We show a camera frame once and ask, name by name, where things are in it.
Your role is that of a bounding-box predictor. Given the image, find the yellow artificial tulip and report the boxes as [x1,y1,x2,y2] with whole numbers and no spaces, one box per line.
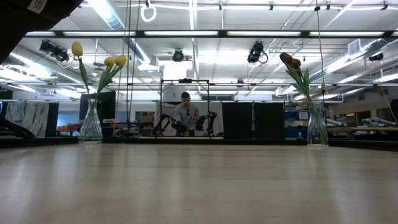
[71,41,94,103]
[96,55,116,102]
[99,54,127,100]

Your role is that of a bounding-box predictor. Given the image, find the dark red artificial tulip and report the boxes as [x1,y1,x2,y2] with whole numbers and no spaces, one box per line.
[279,52,323,141]
[291,58,324,141]

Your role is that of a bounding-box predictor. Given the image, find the clear glass vase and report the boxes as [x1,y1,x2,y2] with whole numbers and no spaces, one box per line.
[78,98,103,144]
[307,99,329,146]

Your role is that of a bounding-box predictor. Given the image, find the person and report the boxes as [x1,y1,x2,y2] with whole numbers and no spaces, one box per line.
[174,91,201,137]

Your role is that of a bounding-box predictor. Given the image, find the black overhead light bar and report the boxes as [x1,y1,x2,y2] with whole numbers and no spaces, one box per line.
[24,29,398,39]

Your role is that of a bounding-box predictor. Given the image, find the black monitor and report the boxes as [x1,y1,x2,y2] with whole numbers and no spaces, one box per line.
[79,90,116,125]

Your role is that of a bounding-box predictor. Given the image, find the blue storage bin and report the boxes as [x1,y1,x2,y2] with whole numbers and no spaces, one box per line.
[284,110,310,121]
[285,126,308,139]

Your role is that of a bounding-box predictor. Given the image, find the white ceiling vent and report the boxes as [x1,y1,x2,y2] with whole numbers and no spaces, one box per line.
[347,38,363,56]

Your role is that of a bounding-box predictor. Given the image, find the white patterned panel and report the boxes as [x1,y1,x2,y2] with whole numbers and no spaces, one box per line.
[4,100,50,139]

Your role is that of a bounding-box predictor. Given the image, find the black aluminium table frame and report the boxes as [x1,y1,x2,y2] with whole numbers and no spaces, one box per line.
[0,136,398,152]

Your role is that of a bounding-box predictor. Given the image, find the black background station frame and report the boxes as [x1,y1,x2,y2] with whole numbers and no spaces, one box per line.
[159,78,211,138]

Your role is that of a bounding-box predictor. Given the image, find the black overhead camera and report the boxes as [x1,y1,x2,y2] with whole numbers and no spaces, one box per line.
[247,40,269,65]

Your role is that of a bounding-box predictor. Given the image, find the white hanging ring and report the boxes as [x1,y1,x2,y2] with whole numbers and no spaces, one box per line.
[139,2,158,23]

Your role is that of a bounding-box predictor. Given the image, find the thin hanging cable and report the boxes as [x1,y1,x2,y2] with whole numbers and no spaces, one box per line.
[313,0,327,94]

